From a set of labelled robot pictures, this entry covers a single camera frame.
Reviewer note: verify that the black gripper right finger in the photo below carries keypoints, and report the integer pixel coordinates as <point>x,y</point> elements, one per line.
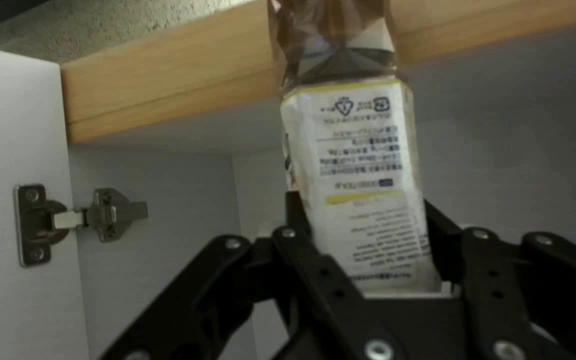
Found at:
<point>520,292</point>

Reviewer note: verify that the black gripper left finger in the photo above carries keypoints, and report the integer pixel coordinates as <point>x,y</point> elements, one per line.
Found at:
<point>235,301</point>

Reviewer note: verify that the metal cabinet door hinge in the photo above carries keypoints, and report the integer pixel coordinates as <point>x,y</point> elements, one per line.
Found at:
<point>69,221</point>

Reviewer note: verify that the wooden upper cabinet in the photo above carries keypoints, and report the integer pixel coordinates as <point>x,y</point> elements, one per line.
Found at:
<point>180,81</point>

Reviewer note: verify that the white cabinet door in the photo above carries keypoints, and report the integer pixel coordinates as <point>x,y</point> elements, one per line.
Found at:
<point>14,221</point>

